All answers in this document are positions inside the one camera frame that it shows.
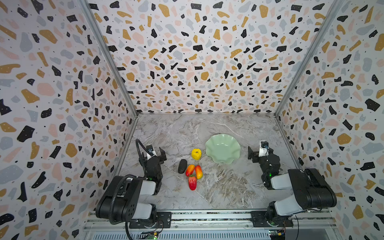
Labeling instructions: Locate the light green wavy fruit bowl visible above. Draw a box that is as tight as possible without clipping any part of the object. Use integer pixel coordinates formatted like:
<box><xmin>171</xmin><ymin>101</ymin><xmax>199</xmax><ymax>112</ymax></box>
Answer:
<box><xmin>205</xmin><ymin>134</ymin><xmax>241</xmax><ymax>165</ymax></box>

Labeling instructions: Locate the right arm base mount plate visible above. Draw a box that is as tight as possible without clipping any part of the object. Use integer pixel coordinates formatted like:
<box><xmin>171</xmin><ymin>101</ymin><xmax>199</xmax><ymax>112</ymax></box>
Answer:
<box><xmin>251</xmin><ymin>211</ymin><xmax>294</xmax><ymax>228</ymax></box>

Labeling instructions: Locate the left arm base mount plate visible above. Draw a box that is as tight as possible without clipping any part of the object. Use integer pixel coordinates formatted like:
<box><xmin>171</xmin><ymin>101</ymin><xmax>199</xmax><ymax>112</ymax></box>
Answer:
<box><xmin>129</xmin><ymin>212</ymin><xmax>172</xmax><ymax>229</ymax></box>

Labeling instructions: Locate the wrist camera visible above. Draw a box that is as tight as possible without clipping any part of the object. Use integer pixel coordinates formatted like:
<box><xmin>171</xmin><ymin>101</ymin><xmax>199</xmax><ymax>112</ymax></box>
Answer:
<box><xmin>146</xmin><ymin>145</ymin><xmax>156</xmax><ymax>158</ymax></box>
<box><xmin>259</xmin><ymin>141</ymin><xmax>269</xmax><ymax>157</ymax></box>

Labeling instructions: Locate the red orange fake mango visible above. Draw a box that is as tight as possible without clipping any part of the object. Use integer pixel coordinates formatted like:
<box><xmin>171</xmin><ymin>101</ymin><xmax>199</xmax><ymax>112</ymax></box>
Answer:
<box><xmin>185</xmin><ymin>165</ymin><xmax>196</xmax><ymax>177</ymax></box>

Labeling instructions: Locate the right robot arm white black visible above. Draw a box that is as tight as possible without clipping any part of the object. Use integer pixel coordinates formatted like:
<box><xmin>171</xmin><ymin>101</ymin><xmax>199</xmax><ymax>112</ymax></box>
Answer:
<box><xmin>248</xmin><ymin>141</ymin><xmax>337</xmax><ymax>228</ymax></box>

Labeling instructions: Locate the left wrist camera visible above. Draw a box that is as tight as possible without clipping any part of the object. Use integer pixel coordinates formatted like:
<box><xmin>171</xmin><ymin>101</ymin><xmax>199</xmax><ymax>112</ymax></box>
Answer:
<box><xmin>146</xmin><ymin>145</ymin><xmax>156</xmax><ymax>158</ymax></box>

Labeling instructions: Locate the dark fake avocado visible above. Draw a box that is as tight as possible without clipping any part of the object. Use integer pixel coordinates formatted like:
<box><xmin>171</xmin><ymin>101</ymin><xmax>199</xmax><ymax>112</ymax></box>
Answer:
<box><xmin>178</xmin><ymin>159</ymin><xmax>188</xmax><ymax>174</ymax></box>

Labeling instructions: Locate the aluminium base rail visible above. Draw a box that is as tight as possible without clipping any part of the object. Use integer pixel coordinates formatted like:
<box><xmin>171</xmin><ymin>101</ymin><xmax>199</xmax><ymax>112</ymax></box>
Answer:
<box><xmin>78</xmin><ymin>209</ymin><xmax>343</xmax><ymax>240</ymax></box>

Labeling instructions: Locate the orange yellow fake mango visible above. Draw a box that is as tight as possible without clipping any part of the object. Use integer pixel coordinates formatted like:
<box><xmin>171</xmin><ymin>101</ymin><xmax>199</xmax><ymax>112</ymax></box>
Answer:
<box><xmin>195</xmin><ymin>165</ymin><xmax>203</xmax><ymax>180</ymax></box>

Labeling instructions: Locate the red fake strawberry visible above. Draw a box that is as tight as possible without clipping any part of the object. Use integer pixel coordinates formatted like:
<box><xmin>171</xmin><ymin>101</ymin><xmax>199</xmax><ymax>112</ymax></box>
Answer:
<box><xmin>188</xmin><ymin>176</ymin><xmax>197</xmax><ymax>191</ymax></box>

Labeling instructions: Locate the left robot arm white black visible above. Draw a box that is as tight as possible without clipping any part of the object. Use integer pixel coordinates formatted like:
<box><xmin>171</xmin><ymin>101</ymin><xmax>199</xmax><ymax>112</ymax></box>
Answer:
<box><xmin>96</xmin><ymin>145</ymin><xmax>167</xmax><ymax>228</ymax></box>

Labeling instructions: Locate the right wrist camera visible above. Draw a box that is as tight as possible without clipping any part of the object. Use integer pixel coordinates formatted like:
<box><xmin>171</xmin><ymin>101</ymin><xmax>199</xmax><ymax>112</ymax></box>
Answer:
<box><xmin>259</xmin><ymin>141</ymin><xmax>269</xmax><ymax>157</ymax></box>

